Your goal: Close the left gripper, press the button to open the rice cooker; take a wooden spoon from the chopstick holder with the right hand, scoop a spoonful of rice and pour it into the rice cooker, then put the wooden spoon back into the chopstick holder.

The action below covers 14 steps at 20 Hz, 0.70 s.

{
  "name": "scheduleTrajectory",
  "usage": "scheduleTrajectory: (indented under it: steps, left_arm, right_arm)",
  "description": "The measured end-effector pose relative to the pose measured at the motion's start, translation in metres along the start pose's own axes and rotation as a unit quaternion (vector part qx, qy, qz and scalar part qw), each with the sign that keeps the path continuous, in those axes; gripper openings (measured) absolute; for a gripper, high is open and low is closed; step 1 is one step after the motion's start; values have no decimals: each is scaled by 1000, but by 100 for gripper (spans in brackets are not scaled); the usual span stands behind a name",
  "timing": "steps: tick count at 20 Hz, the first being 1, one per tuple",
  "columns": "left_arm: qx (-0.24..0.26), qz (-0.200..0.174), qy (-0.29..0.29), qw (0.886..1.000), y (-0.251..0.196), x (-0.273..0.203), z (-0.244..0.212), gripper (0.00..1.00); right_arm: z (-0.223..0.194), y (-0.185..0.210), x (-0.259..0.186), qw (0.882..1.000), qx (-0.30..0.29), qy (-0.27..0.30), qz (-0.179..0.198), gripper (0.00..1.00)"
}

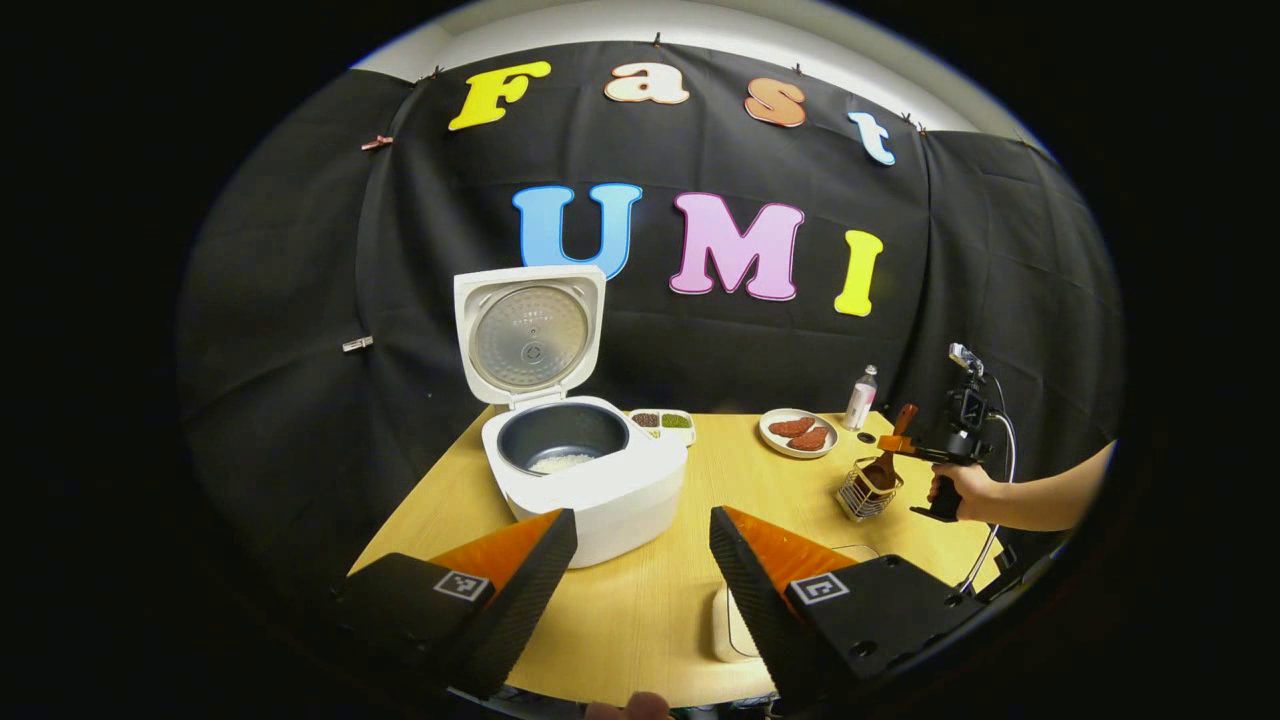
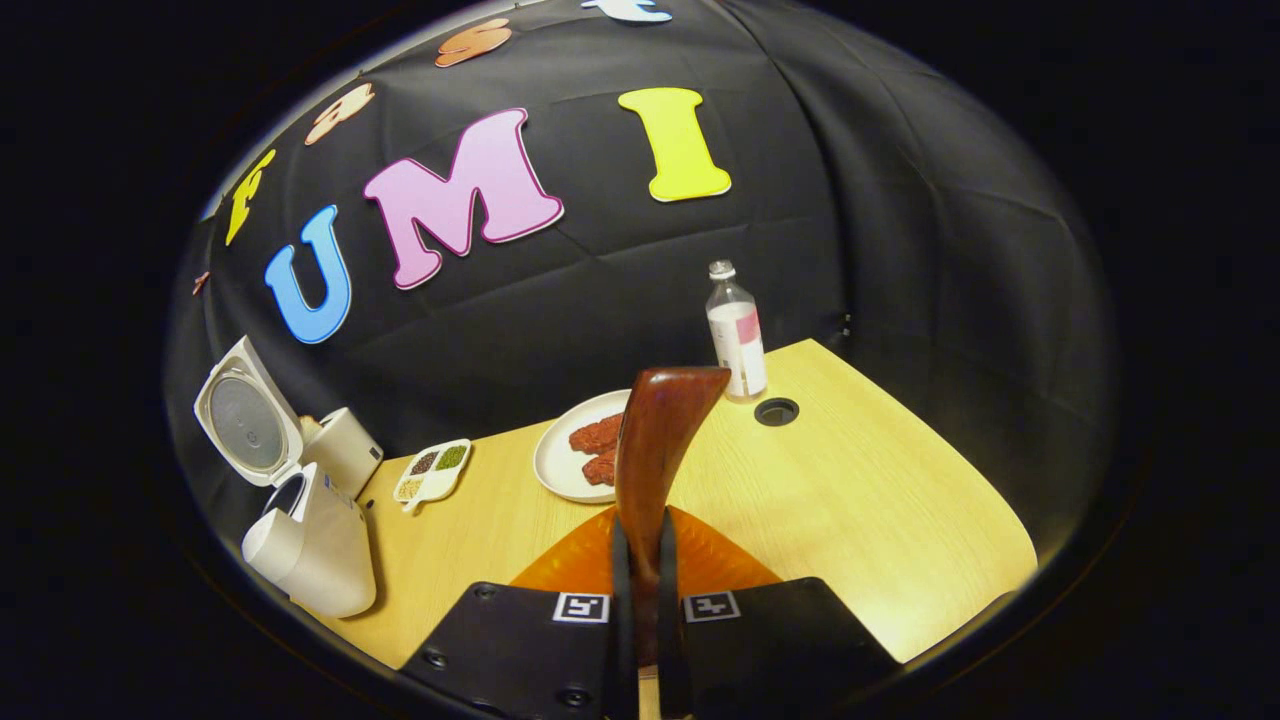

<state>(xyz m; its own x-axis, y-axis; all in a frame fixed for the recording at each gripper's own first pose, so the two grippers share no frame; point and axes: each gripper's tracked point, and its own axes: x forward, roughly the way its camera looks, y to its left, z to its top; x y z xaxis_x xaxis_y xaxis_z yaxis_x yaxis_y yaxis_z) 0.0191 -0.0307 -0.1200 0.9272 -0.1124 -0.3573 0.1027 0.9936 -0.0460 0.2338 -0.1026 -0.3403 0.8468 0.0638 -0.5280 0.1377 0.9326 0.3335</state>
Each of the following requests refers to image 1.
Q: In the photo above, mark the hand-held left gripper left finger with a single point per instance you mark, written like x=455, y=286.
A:
x=520, y=600

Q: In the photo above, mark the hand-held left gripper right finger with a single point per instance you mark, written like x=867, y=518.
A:
x=765, y=620

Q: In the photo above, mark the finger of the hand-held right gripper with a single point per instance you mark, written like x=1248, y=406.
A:
x=895, y=444

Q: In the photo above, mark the brown wooden spoon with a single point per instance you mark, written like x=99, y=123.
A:
x=895, y=440

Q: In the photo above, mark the white rice cooker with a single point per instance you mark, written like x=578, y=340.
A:
x=600, y=500

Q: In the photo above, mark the white rice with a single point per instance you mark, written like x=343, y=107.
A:
x=562, y=462

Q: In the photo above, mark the clear bottle with pink label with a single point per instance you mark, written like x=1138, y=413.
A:
x=860, y=400

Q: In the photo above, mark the red-brown meat piece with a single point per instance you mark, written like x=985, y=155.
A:
x=810, y=439
x=790, y=427

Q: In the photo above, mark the white round plate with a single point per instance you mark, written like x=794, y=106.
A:
x=775, y=440

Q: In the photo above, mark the white divided grain dish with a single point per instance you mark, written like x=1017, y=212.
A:
x=662, y=420

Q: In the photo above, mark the silver clip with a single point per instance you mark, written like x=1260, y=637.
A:
x=357, y=344

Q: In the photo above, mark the black backdrop cloth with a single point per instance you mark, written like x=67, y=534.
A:
x=300, y=300

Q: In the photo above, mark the pink clothespin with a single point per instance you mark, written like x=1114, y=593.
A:
x=377, y=143

